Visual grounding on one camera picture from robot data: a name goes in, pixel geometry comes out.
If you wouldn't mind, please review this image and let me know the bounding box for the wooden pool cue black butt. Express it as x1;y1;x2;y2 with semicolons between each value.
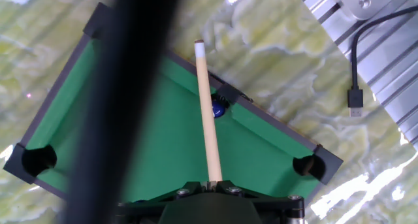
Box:
193;39;224;183

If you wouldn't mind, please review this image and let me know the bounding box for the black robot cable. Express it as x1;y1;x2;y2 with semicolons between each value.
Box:
63;0;184;224

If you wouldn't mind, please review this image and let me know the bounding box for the black USB cable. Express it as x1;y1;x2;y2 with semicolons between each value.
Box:
347;5;418;118

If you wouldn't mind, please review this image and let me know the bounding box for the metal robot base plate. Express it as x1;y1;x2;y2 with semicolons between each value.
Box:
328;0;414;22

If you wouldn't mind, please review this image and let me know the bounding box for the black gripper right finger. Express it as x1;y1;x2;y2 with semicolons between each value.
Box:
214;180;306;224

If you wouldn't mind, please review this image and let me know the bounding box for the blue pool ball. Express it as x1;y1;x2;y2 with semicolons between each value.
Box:
211;99;227;119

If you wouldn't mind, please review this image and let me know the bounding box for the mini green pool table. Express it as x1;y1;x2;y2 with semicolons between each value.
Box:
3;1;344;224

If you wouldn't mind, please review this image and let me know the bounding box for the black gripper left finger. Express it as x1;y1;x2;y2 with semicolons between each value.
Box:
114;180;210;224

